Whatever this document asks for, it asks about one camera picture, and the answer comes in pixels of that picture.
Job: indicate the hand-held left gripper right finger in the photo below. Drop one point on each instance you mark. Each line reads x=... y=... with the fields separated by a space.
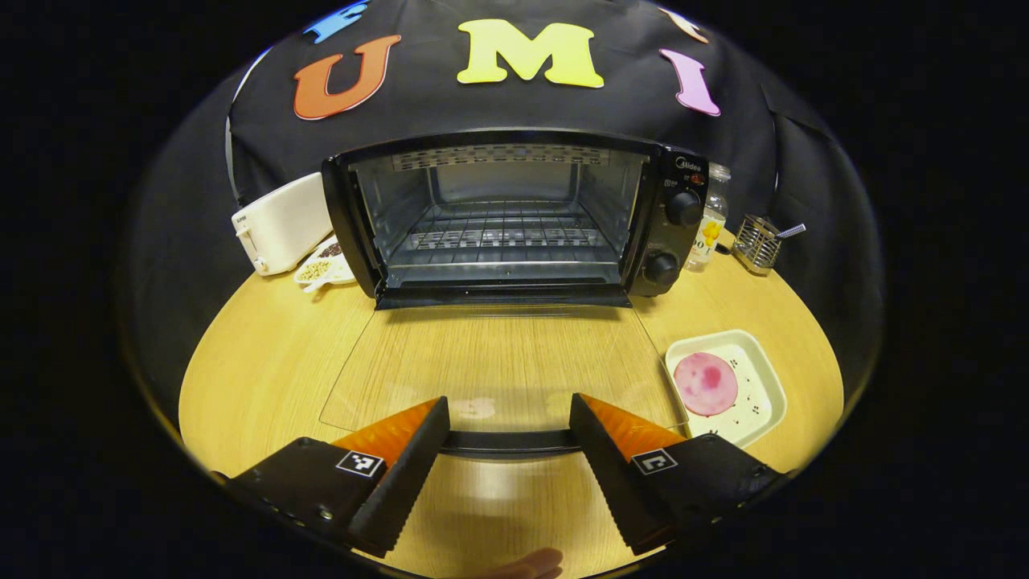
x=611 y=482

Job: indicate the white divided dish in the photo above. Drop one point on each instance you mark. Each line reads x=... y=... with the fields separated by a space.
x=321 y=265

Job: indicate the clear glass bottle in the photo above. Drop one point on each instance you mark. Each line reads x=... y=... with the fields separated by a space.
x=709 y=229

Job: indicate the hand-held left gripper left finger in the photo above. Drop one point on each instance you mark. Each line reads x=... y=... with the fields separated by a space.
x=406 y=482

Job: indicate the cream square plate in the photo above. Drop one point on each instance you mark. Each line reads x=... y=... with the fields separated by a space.
x=760 y=394

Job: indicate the pink ham slice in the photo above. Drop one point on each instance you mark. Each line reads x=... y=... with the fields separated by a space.
x=706 y=383

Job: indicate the black backdrop cloth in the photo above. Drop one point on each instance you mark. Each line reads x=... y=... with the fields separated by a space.
x=563 y=108

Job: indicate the black electric oven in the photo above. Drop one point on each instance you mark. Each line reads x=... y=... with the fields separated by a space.
x=683 y=241

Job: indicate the white toaster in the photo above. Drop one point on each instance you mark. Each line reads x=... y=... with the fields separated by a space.
x=277 y=229

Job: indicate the metal spoon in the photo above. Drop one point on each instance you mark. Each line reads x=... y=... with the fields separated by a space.
x=792 y=231

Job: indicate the metal mesh holder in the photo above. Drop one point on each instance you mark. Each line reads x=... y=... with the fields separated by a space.
x=756 y=245

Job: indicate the metal oven rack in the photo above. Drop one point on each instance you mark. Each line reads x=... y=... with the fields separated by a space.
x=498 y=237

